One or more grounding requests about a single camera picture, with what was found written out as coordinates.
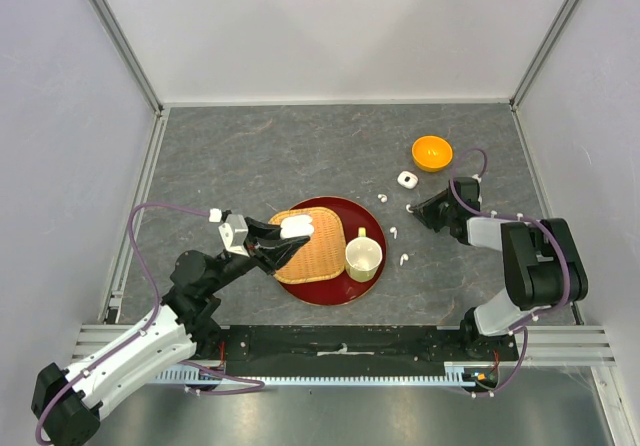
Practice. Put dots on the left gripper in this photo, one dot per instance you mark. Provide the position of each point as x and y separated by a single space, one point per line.
265 247

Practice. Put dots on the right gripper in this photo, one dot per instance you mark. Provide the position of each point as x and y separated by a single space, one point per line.
425 211

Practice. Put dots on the white oval charging case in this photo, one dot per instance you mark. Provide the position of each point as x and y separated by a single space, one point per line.
296 226

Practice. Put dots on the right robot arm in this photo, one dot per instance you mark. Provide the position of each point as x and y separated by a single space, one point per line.
542 271

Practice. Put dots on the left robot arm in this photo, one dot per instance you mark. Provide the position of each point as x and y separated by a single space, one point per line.
70 403

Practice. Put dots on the white square earbud case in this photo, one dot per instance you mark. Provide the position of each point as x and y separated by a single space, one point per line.
407 180

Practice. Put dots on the orange bowl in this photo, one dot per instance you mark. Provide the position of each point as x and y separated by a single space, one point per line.
432 153

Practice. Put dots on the woven bamboo basket plate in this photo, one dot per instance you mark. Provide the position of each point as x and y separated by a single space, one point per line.
323 257

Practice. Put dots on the cream mug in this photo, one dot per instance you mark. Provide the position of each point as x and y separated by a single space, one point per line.
363 256

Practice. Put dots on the red round tray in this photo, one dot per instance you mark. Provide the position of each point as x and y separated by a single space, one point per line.
341 289

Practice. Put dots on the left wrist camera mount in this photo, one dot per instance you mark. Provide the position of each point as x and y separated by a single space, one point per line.
233 232

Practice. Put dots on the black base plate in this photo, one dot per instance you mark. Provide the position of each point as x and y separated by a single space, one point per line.
349 351

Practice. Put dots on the grey cable duct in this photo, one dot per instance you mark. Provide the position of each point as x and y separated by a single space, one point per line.
192 377

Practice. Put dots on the right aluminium frame post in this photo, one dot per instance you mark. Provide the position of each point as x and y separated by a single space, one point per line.
543 51

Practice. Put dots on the aluminium frame post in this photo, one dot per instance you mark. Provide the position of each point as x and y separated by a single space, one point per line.
543 51
123 47

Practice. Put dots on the left aluminium frame post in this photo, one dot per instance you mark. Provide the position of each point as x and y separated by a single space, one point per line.
123 47

